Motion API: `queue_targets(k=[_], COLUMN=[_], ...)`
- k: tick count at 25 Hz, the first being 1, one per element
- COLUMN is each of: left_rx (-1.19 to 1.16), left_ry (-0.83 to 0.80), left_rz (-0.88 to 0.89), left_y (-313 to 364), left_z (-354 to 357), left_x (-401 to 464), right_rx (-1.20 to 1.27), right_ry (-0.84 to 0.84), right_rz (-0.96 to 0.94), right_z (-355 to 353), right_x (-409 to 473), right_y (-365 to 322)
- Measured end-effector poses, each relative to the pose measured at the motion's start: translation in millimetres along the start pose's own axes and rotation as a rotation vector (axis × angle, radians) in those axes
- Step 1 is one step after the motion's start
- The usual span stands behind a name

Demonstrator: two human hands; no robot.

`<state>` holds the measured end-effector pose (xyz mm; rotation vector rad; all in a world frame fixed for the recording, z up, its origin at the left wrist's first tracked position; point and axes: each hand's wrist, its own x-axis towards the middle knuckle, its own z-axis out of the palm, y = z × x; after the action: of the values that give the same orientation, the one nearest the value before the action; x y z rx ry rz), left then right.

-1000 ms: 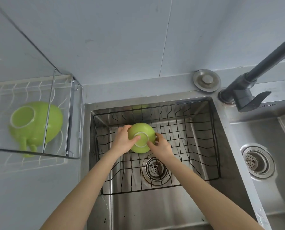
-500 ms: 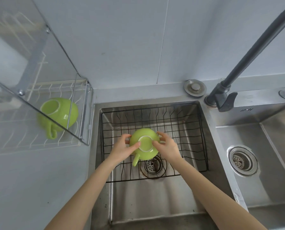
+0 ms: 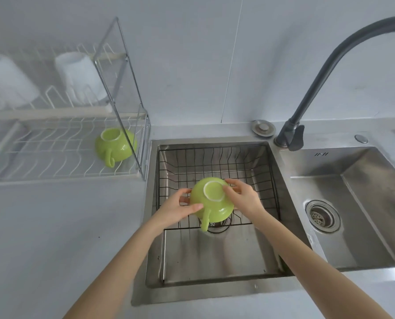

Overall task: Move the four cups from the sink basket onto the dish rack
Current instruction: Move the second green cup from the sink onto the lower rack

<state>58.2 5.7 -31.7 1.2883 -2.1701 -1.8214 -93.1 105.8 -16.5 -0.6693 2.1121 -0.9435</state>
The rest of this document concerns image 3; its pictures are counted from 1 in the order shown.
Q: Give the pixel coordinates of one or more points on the steel drain under basket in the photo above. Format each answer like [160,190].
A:
[221,225]

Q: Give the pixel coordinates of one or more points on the dark grey faucet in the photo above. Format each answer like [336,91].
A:
[333,76]

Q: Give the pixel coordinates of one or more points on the person's right thumb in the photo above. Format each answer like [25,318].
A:
[229,192]

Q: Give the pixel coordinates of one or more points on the small white cup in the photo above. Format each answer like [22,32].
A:
[79,76]

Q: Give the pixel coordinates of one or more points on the large white cup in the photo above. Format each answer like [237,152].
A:
[5,83]

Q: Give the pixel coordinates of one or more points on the person's left hand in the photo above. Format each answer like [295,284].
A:
[175,207]

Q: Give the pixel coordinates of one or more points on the stainless steel double sink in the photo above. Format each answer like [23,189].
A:
[273,209]

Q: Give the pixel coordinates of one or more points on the round steel button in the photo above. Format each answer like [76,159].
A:
[361,138]

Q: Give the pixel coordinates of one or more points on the person's right hand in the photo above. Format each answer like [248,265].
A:
[247,199]

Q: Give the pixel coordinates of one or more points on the person's right forearm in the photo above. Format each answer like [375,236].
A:
[313,272]

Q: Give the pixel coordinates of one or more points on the round steel soap dispenser cap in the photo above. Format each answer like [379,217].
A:
[263,127]

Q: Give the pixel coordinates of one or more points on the steel sink drain strainer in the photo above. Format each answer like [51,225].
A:
[322,216]

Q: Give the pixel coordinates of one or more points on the person's left thumb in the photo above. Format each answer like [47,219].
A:
[192,207]

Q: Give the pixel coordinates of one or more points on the person's left forearm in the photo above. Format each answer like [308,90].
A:
[117,265]

